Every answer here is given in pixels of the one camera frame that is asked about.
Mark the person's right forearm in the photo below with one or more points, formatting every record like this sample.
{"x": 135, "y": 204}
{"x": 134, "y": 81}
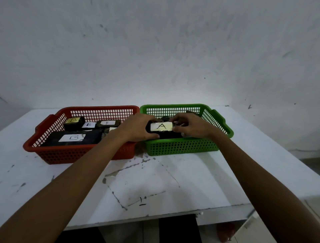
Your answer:
{"x": 262, "y": 185}

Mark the person's left forearm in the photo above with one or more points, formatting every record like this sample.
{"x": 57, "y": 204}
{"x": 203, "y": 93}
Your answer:
{"x": 57, "y": 190}

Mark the green plastic mesh basket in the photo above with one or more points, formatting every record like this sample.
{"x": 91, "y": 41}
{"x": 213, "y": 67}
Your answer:
{"x": 180, "y": 147}

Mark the person's left hand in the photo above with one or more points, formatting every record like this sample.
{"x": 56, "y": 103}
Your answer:
{"x": 135, "y": 129}

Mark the red plastic mesh basket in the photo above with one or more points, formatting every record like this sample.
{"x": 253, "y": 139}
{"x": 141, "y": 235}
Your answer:
{"x": 75, "y": 155}

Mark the black packet labelled A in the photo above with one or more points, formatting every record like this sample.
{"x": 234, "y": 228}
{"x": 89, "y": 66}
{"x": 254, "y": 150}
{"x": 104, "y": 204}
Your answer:
{"x": 161, "y": 127}

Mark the person's right hand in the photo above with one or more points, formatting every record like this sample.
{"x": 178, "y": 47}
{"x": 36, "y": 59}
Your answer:
{"x": 200, "y": 127}

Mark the small black box yellow label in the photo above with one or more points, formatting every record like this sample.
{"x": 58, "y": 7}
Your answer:
{"x": 73, "y": 126}

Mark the black packet white B label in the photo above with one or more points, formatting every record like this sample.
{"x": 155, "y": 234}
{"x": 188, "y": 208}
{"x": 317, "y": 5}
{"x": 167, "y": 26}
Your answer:
{"x": 107, "y": 123}

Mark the white cabinet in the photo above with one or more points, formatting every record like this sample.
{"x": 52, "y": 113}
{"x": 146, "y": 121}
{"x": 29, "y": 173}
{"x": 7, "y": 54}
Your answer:
{"x": 250, "y": 230}

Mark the red object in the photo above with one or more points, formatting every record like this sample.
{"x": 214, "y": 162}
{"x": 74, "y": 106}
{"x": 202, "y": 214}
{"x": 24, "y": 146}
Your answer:
{"x": 225, "y": 231}

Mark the large black packet labelled B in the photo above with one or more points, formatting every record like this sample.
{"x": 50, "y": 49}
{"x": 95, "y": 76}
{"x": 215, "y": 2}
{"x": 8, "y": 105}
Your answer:
{"x": 92, "y": 139}

